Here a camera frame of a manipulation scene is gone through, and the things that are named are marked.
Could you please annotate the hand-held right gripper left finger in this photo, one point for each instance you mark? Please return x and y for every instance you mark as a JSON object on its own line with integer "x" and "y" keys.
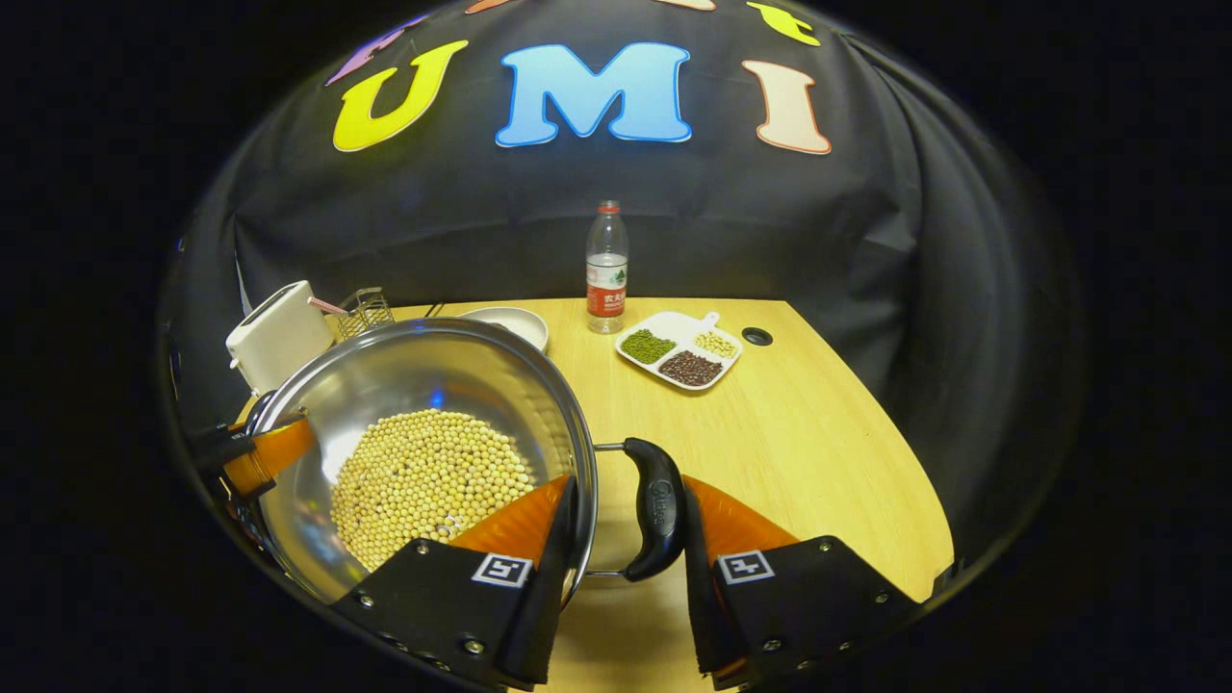
{"x": 551, "y": 597}

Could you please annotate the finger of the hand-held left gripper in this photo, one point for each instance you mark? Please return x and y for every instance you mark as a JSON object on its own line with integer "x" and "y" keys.
{"x": 274, "y": 452}

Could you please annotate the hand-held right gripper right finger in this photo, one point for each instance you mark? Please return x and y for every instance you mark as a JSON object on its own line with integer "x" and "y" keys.
{"x": 698, "y": 597}

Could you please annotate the white toaster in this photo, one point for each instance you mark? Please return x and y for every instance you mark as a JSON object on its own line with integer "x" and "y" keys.
{"x": 284, "y": 337}

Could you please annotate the pile of soybeans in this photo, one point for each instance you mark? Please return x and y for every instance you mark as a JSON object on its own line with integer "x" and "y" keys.
{"x": 428, "y": 472}

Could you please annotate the pink stick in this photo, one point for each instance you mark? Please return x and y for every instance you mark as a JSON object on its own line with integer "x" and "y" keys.
{"x": 327, "y": 306}

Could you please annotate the pile of dark red beans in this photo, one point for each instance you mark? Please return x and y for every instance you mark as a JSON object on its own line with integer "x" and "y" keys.
{"x": 690, "y": 369}

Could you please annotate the pile of small yellow beans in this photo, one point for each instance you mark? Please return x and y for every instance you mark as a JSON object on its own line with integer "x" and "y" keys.
{"x": 716, "y": 345}

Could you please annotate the pile of green mung beans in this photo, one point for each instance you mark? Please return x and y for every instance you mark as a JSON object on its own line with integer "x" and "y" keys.
{"x": 648, "y": 346}

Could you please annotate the white divided dish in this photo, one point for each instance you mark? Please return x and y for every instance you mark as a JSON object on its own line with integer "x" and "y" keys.
{"x": 679, "y": 327}

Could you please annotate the white round plate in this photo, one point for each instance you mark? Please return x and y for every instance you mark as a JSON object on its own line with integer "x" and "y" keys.
{"x": 515, "y": 322}

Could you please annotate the clear plastic water bottle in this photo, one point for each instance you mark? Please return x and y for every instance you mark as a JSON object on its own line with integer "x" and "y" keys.
{"x": 606, "y": 279}

